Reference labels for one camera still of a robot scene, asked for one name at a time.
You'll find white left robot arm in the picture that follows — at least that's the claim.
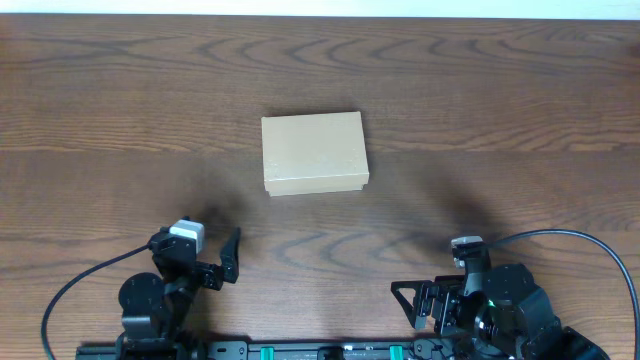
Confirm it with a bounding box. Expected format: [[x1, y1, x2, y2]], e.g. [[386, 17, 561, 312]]
[[115, 220, 241, 360]]

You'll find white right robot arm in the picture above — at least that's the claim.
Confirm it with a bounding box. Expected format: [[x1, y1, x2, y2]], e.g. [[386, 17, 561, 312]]
[[390, 241, 608, 360]]

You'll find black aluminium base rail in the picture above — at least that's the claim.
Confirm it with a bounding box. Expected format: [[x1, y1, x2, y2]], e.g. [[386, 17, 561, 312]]
[[75, 338, 470, 360]]

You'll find cardboard box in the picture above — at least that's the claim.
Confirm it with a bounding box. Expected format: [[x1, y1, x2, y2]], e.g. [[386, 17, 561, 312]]
[[261, 111, 370, 197]]

